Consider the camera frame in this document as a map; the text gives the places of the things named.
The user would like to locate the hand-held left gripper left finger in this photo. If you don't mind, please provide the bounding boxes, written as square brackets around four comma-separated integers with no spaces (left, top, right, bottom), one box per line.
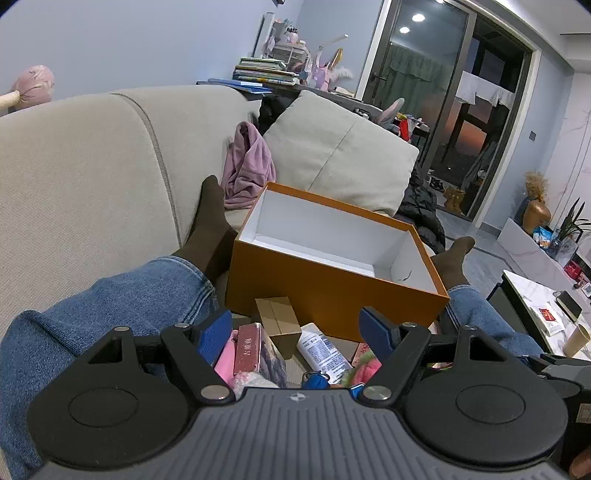
[85,310,236,407]

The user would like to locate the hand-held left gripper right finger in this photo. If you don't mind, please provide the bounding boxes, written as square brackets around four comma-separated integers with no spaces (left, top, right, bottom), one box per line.
[359,307,502,407]

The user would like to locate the pink item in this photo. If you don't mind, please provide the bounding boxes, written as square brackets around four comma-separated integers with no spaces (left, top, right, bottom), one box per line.
[213,339,238,386]

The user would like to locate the dark red small box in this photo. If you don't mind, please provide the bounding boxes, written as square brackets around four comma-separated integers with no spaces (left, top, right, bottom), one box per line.
[233,323,265,376]

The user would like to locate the pink green soft toy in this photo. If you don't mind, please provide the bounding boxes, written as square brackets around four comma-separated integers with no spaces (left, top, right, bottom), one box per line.
[344,348,384,386]

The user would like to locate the white pink plush toy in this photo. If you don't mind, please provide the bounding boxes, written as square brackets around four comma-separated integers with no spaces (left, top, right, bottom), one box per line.
[231,371,280,401]

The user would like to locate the white tube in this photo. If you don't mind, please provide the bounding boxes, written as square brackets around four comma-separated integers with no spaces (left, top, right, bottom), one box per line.
[295,323,354,384]

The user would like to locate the small brown cardboard box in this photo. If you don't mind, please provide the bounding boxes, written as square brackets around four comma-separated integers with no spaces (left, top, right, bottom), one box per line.
[255,296,303,361]

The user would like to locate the orange cardboard box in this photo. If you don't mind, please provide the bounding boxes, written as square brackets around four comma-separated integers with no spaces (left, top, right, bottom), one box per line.
[225,181,451,344]

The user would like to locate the paper cup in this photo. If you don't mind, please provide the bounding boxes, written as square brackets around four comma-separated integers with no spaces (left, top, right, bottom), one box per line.
[564,323,591,358]

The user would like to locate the red white pack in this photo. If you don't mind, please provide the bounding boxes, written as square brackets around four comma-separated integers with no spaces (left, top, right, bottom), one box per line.
[531,302,564,337]

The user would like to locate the black box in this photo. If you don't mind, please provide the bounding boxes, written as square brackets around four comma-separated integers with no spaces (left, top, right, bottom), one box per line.
[555,292,585,321]

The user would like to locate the marble top coffee table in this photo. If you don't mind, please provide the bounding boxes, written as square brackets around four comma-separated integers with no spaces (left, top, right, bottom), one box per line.
[489,269,591,361]

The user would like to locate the person's right leg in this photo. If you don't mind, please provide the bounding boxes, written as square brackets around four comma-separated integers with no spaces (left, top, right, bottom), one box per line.
[445,284,543,358]

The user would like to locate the person's leg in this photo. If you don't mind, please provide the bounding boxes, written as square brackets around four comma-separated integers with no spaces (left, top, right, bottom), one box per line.
[0,256,220,480]
[445,284,543,358]

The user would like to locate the person's right foot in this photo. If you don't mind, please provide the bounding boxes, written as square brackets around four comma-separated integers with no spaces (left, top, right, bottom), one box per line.
[431,236,476,289]

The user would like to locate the person's foot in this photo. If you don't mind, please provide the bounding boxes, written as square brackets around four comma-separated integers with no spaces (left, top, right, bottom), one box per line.
[172,174,238,282]
[431,236,476,289]

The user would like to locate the person's left foot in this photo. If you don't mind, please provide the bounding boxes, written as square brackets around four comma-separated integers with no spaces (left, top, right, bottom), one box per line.
[172,174,238,282]

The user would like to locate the person's left leg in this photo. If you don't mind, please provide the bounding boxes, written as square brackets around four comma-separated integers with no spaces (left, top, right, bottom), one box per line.
[0,256,220,480]

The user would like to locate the black down jacket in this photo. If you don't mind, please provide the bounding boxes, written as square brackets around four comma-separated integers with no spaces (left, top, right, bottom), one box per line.
[394,168,446,254]

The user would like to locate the white marble cabinet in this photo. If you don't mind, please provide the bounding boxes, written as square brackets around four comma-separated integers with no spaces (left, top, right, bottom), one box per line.
[496,217,591,301]

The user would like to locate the snack bags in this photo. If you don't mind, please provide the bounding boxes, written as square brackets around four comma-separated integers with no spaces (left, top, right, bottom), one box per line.
[533,226,561,250]

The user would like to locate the brown boots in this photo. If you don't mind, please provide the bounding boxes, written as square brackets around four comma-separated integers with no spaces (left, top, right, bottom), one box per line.
[443,187,465,213]

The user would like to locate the green potted plant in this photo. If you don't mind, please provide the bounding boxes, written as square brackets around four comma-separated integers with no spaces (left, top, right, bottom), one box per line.
[551,198,591,243]

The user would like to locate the gold vase with dried flowers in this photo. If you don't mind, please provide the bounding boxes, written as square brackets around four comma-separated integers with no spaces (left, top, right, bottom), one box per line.
[523,171,552,235]

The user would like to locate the mauve cloth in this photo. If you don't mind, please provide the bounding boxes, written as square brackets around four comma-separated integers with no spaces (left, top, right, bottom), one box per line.
[221,121,277,213]

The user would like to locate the beige sofa cushion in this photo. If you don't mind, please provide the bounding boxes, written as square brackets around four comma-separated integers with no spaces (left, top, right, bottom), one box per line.
[262,90,420,217]

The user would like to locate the beige fabric sofa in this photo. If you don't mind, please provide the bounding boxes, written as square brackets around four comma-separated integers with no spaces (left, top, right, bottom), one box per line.
[0,85,444,352]

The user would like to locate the grey rabbit ear plush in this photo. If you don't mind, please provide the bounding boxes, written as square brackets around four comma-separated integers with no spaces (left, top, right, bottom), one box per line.
[376,98,406,128]

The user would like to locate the glass sliding door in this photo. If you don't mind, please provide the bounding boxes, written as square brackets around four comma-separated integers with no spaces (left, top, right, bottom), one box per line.
[362,0,541,222]

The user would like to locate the pink unicorn plush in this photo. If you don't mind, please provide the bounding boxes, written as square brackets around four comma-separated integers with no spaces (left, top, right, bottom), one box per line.
[309,46,352,93]

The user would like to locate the table with white cloth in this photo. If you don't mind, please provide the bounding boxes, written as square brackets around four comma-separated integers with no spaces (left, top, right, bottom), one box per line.
[455,71,515,153]

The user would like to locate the stack of books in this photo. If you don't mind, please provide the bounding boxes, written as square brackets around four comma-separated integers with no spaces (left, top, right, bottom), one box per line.
[233,56,301,87]

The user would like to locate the white desk organizer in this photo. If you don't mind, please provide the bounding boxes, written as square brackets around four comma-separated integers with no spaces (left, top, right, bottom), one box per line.
[263,14,315,75]

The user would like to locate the pink round plush toy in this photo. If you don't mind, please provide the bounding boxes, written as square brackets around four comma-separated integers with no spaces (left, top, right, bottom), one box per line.
[0,65,56,116]

